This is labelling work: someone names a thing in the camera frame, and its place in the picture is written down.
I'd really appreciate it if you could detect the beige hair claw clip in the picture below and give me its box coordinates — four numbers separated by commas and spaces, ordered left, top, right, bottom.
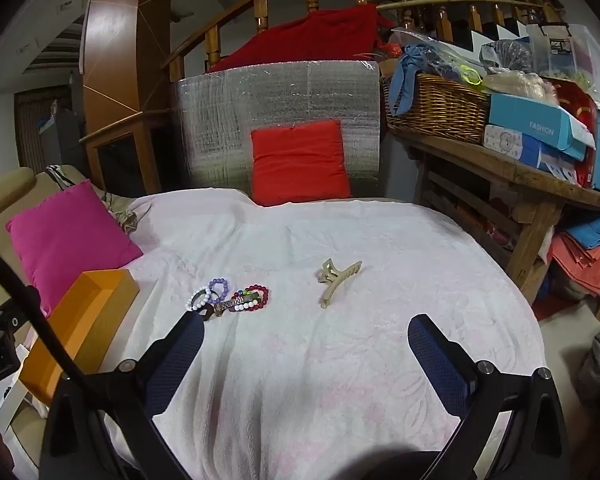
316, 259, 362, 309

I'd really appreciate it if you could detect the dark red bead bracelet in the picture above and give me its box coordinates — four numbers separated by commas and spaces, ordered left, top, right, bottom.
239, 284, 272, 312

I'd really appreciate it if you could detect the purple bead bracelet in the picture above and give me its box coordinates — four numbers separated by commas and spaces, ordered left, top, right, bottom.
206, 276, 231, 302

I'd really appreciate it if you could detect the white bead bracelet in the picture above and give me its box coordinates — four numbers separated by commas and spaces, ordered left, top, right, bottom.
185, 286, 214, 312

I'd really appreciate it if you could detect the rhinestone hair clip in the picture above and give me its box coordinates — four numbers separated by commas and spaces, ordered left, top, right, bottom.
197, 296, 260, 321

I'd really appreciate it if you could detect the clear plastic bin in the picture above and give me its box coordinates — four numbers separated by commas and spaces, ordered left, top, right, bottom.
527, 24, 600, 106

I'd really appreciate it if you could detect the orange cardboard box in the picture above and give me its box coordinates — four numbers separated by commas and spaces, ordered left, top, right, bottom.
19, 269, 140, 406

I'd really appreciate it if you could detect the red cushion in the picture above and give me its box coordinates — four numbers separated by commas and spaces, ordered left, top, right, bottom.
250, 119, 351, 207

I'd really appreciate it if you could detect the beige leather sofa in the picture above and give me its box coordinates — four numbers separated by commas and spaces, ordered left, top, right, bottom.
0, 164, 92, 480

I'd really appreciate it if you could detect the magenta pillow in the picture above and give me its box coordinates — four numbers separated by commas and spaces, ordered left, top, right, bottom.
5, 180, 143, 316

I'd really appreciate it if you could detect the silver insulation mat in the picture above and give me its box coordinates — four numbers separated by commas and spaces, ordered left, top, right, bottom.
174, 61, 381, 197

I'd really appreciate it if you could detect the white pink bedspread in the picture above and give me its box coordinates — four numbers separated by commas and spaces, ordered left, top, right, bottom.
106, 188, 545, 479

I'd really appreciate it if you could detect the teal fashion box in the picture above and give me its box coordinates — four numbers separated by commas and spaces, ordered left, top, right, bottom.
489, 93, 596, 162

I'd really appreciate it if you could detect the wooden pillar cabinet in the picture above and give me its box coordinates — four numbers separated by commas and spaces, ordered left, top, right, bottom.
81, 0, 171, 194

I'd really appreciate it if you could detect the crumpled beige cloth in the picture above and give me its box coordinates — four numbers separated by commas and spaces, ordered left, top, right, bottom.
102, 193, 140, 234

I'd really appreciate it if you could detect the blue cloth in basket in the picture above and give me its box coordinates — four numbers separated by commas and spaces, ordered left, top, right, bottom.
389, 44, 440, 117

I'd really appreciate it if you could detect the wooden side table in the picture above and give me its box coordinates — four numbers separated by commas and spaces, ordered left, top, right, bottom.
389, 128, 600, 302

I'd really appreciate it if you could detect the folded clothes stack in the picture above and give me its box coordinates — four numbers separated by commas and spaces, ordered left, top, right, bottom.
548, 217, 600, 296

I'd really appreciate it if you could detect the red blanket on railing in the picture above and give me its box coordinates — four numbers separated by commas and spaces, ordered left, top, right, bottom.
209, 4, 396, 73

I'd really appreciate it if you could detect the wicker basket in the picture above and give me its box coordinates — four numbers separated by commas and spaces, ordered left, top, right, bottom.
380, 73, 490, 144

